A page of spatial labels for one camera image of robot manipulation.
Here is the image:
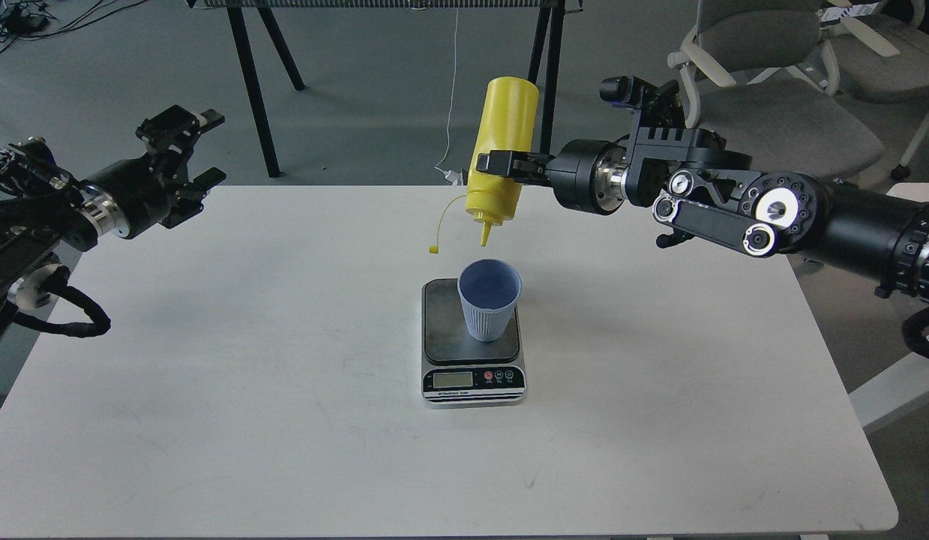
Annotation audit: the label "blue ribbed paper cup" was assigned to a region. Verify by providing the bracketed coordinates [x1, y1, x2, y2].
[457, 259, 523, 342]

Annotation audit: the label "black-legged background table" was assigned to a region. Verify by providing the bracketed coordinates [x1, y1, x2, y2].
[187, 1, 571, 179]

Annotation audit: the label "white hanging cable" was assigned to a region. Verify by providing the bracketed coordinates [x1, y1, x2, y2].
[434, 6, 465, 185]

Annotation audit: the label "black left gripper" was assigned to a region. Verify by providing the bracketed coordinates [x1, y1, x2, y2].
[80, 105, 226, 239]

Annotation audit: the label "yellow squeeze bottle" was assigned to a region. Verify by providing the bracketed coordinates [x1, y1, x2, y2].
[443, 76, 539, 246]

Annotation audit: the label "black cables on floor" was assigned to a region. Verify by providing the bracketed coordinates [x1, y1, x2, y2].
[0, 0, 150, 67]

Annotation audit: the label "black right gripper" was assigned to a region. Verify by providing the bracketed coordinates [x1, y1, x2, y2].
[475, 139, 622, 215]

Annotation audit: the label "digital kitchen scale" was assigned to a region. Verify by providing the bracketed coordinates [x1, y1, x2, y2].
[421, 279, 527, 408]

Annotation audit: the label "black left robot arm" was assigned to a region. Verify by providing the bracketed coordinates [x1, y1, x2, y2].
[0, 105, 226, 340]

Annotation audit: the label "grey office chair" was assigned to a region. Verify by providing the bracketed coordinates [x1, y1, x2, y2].
[652, 1, 885, 180]
[822, 1, 929, 182]

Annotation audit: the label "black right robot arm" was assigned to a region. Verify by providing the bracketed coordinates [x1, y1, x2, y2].
[469, 76, 929, 359]

